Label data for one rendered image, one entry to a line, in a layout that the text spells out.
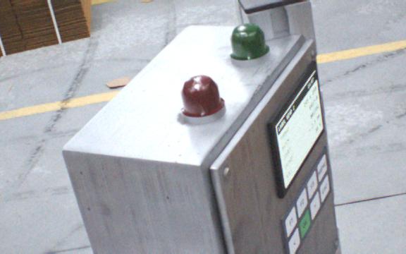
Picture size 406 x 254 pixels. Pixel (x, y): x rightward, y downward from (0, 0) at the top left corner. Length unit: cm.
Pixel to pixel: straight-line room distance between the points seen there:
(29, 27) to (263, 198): 415
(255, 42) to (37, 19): 409
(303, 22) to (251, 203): 14
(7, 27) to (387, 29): 201
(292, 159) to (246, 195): 6
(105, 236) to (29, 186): 288
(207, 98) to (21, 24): 415
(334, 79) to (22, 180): 140
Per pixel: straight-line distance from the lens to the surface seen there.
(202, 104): 47
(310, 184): 57
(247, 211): 48
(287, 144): 52
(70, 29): 460
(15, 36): 464
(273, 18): 56
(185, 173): 44
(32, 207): 325
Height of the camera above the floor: 171
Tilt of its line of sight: 29 degrees down
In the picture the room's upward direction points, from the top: 12 degrees counter-clockwise
